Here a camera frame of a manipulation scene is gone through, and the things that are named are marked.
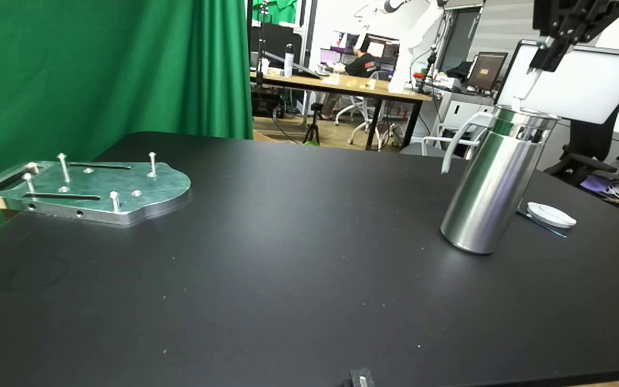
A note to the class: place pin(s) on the white whiteboard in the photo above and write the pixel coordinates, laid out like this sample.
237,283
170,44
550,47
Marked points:
591,83

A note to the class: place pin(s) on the seated person in black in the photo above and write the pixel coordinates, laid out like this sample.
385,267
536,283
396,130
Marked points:
362,65

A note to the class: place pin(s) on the silver bolt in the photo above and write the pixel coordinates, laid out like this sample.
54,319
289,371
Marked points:
154,164
30,183
66,169
116,203

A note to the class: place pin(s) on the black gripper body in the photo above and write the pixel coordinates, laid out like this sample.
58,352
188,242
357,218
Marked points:
574,13

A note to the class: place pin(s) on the green curtain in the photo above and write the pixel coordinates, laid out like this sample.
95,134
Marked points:
95,71

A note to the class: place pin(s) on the green hanging cloth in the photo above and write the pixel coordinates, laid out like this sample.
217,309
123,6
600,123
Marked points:
278,9

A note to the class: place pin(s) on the small dark laptop screen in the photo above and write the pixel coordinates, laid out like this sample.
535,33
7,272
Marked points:
486,69

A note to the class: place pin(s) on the stainless steel flask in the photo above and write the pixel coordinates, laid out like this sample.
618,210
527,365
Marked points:
494,186

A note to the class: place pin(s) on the white grey chair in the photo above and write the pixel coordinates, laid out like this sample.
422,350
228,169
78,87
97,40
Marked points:
461,136

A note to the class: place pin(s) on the table edge screw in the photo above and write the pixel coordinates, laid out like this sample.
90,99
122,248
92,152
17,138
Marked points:
362,378

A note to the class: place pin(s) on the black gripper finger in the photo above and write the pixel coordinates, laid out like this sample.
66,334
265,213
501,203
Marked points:
548,51
578,36

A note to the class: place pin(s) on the wooden desk black legs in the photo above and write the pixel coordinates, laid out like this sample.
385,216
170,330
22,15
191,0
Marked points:
353,85

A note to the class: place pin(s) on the small black tripod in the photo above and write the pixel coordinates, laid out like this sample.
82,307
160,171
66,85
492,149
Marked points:
313,126

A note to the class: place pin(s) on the black display stand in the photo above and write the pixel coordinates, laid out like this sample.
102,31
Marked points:
597,146

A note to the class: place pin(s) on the metal mounting plate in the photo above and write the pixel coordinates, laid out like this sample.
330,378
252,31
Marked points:
95,189

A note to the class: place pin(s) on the white round case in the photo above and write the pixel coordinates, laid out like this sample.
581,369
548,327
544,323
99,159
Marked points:
551,213

